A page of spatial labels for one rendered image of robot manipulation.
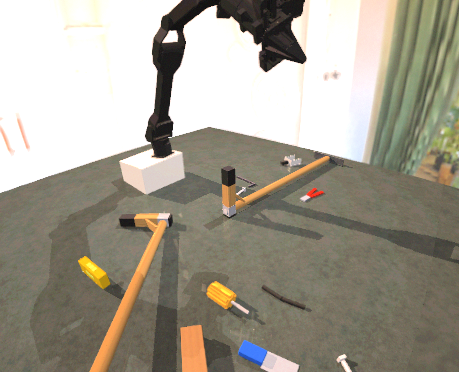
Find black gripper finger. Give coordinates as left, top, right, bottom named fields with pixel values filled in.
left=265, top=46, right=307, bottom=64
left=264, top=14, right=307, bottom=62

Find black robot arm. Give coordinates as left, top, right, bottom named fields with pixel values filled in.
left=145, top=0, right=305, bottom=159

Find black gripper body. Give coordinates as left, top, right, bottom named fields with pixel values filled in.
left=235, top=0, right=287, bottom=72

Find yellow rectangular block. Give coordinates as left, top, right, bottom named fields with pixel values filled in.
left=78, top=256, right=110, bottom=289

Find yellow-handled screwdriver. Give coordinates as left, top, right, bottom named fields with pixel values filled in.
left=207, top=281, right=250, bottom=315

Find orange flat bar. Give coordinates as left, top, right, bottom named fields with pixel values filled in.
left=181, top=325, right=207, bottom=372

